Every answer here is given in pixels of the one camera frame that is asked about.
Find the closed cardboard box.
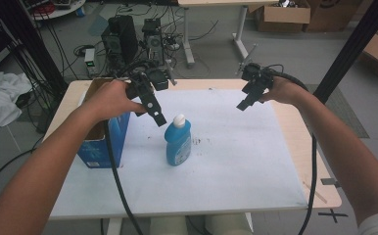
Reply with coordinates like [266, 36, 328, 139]
[303, 0, 369, 33]

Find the black metal frame post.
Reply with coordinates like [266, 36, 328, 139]
[0, 0, 69, 96]
[312, 0, 378, 105]

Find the small grey power supply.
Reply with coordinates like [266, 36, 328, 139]
[83, 47, 99, 77]

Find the open cardboard box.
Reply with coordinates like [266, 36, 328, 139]
[255, 0, 312, 33]

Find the blue cardboard box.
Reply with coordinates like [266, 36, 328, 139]
[76, 77, 131, 169]

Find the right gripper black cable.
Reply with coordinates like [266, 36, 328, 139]
[264, 64, 318, 235]

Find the blue bottle with white cap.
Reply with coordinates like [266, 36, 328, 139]
[164, 114, 192, 167]

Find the round white table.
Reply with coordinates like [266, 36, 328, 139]
[29, 0, 87, 22]

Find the white legged desk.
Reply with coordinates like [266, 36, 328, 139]
[177, 0, 280, 70]

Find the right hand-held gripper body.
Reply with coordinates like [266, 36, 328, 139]
[236, 62, 275, 96]

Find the person's right hand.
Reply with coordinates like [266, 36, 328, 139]
[259, 75, 309, 108]

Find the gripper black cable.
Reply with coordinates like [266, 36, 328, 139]
[103, 58, 159, 235]
[264, 64, 318, 235]

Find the small black computer case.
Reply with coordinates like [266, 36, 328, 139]
[141, 18, 165, 67]

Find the black floor cable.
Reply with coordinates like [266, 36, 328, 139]
[0, 135, 46, 201]

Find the light wooden table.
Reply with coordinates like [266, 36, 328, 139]
[42, 77, 343, 220]

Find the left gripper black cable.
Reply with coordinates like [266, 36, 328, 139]
[103, 58, 159, 235]

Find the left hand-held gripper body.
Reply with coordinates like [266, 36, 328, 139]
[123, 67, 178, 100]

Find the person's left hand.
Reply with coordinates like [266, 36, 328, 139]
[78, 78, 147, 127]

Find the white crumpled cloth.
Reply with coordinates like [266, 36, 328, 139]
[0, 70, 34, 131]

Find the white table mat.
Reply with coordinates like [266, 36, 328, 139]
[49, 88, 308, 219]

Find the large black computer tower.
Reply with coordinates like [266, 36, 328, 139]
[100, 15, 140, 74]

